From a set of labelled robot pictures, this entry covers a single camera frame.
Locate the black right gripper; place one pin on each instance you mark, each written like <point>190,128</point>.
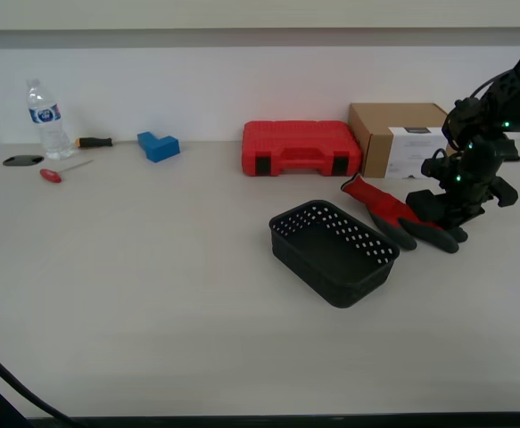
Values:
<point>478,178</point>

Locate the red and grey work glove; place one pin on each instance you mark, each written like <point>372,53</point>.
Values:
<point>375,196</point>

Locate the black perforated plastic basket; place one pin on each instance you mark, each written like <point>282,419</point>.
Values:
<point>331,258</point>

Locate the brown cardboard box white label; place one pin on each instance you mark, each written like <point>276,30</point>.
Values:
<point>375,142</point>

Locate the red plastic tool case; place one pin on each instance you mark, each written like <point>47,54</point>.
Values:
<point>299,142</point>

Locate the blue L-shaped block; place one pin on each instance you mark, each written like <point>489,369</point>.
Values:
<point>158,147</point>

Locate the clear plastic water bottle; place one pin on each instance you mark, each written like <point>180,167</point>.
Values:
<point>50,134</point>

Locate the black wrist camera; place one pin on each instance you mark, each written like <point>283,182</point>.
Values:
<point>435,166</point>

